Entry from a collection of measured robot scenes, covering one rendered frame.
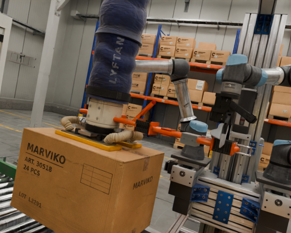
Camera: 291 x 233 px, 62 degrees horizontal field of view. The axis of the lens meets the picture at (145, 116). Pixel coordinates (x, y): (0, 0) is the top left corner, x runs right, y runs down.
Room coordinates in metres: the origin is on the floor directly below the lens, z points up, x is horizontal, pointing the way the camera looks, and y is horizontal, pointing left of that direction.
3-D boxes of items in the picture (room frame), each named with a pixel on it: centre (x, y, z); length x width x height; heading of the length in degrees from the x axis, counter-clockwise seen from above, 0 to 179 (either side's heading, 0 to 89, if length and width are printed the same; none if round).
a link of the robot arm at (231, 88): (0.95, -0.31, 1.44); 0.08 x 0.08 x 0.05
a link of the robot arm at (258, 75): (1.01, -0.39, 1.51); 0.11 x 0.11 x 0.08; 27
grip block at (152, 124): (1.10, -0.01, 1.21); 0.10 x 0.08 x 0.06; 152
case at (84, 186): (1.21, 0.22, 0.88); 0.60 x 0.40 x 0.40; 63
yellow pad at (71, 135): (1.14, 0.25, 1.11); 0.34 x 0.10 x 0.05; 62
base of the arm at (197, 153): (1.54, -0.35, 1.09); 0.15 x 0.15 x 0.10
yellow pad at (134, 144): (1.30, 0.16, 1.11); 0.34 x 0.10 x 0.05; 62
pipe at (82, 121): (1.22, 0.21, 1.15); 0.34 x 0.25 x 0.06; 62
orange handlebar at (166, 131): (1.23, -0.02, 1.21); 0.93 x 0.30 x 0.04; 62
